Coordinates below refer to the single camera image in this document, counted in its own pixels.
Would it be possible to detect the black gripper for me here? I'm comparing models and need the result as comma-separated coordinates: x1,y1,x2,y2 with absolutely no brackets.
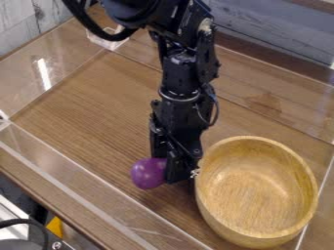
149,87,219,185

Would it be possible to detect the purple toy eggplant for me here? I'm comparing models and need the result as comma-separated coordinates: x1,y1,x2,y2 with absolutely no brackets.
129,157,203,190

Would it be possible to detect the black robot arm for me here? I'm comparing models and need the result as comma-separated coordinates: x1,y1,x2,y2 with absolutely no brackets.
61,0,220,184

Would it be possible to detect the brown wooden bowl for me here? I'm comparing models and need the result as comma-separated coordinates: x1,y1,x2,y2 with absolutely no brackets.
195,136,317,249

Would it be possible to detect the clear acrylic tray wall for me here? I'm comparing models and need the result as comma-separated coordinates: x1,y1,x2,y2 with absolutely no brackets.
0,21,334,250

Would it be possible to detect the clear acrylic corner bracket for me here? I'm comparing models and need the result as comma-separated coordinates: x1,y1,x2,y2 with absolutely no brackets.
85,24,129,52

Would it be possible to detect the black cable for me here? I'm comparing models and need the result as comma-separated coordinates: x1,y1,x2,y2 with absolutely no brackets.
0,218,50,250

